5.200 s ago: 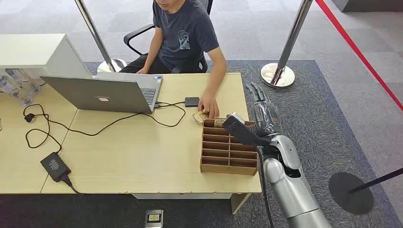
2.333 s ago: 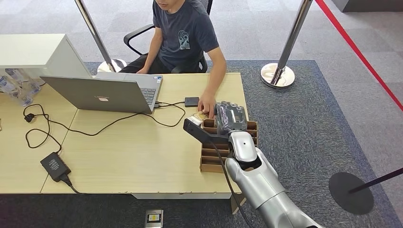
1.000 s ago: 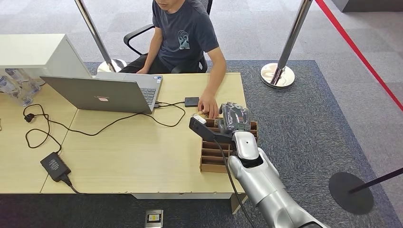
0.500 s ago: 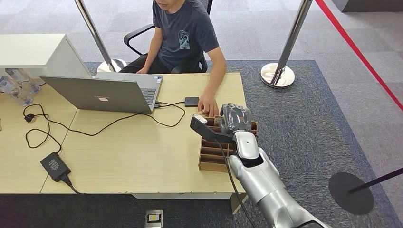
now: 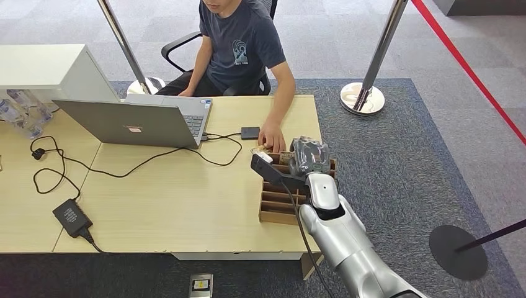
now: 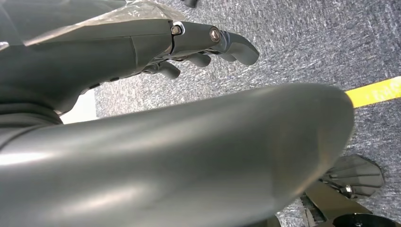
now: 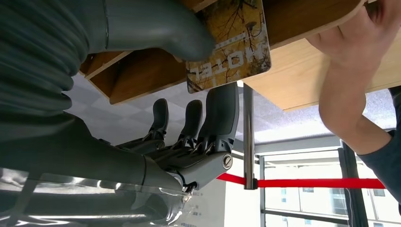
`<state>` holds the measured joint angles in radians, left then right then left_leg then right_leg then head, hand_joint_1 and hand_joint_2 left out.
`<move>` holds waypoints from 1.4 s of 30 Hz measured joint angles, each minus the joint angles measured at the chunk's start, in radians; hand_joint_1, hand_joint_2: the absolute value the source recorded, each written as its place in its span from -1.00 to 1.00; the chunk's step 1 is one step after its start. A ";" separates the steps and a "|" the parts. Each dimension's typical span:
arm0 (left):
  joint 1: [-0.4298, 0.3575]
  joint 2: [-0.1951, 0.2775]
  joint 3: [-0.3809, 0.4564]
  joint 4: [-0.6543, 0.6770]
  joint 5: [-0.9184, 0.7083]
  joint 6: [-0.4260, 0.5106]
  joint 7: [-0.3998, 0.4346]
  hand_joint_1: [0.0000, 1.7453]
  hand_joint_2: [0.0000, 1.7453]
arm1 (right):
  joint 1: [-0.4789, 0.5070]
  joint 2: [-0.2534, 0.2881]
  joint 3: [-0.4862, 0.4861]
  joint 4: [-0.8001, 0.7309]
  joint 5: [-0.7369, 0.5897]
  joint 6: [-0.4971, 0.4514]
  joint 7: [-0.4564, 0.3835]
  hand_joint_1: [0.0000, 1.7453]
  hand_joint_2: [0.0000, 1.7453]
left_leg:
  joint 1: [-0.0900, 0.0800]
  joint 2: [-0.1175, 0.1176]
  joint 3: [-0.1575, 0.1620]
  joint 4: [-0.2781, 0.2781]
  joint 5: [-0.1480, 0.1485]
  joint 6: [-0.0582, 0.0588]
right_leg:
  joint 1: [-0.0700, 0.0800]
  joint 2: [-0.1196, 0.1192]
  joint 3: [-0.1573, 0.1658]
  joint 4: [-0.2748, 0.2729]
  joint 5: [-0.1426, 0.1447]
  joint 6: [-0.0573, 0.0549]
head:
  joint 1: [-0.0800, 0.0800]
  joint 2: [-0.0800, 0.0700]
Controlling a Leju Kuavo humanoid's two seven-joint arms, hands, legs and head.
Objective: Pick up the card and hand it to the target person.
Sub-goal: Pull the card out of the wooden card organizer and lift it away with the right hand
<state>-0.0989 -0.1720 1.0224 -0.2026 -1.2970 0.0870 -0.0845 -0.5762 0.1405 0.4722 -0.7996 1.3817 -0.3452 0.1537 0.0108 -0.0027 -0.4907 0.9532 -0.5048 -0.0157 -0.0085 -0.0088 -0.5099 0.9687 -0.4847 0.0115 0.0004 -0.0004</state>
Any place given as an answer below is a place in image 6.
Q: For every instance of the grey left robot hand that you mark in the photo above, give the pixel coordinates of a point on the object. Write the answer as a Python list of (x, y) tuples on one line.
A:
[(188, 163)]

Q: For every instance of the white panel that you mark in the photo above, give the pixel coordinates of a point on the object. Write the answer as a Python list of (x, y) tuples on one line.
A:
[(83, 108)]

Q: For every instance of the clear plastic film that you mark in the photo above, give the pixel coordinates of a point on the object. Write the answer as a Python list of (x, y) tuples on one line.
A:
[(131, 12)]

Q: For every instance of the dark ribbed foot plate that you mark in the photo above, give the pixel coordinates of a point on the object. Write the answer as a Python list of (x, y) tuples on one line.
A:
[(357, 175)]

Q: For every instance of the ribbed grey left arm sleeve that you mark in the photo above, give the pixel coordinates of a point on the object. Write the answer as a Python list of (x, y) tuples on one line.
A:
[(22, 117)]

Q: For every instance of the black round base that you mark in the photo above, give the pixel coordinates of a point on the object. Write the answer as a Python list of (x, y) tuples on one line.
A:
[(366, 221)]

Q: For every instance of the yellow floor tape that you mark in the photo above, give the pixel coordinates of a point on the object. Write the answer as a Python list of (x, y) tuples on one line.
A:
[(376, 92)]

